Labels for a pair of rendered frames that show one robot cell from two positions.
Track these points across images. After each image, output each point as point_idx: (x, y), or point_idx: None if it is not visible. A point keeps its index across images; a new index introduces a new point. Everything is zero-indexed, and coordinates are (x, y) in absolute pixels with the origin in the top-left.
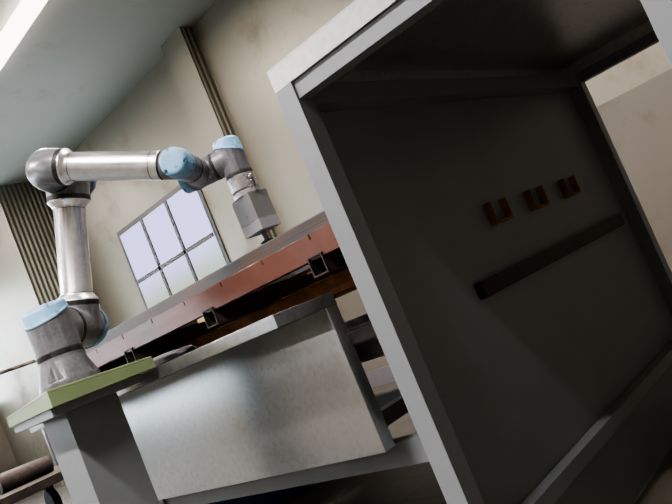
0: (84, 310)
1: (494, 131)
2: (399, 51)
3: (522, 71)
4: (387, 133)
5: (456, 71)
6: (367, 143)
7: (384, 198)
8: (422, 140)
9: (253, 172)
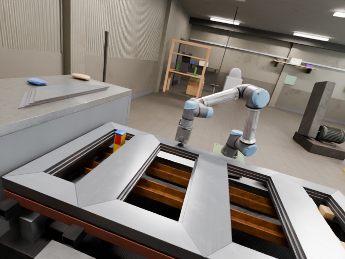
0: (238, 141)
1: (76, 131)
2: (105, 92)
3: (23, 122)
4: (115, 110)
5: (83, 104)
6: (119, 110)
7: (119, 121)
8: (107, 116)
9: (182, 118)
